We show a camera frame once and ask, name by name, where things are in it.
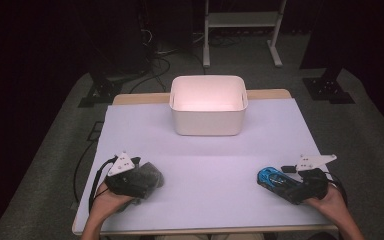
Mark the white metal stand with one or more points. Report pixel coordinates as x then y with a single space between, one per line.
243 19

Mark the black stand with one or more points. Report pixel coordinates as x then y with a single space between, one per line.
101 90
328 88

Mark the grey fluffy cloth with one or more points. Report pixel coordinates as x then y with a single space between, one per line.
151 178

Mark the white storage box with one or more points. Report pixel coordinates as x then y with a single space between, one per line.
208 120

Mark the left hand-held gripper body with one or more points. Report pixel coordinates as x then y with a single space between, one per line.
121 165

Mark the white paper sheet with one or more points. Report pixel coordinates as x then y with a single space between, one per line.
210 173

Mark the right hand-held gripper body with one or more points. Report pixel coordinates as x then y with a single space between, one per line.
315 183

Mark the person's right hand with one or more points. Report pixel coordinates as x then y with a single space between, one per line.
330 203

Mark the blue toy car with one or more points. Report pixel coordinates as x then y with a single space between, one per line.
275 181

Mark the person's left hand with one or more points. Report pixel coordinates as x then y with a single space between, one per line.
108 203

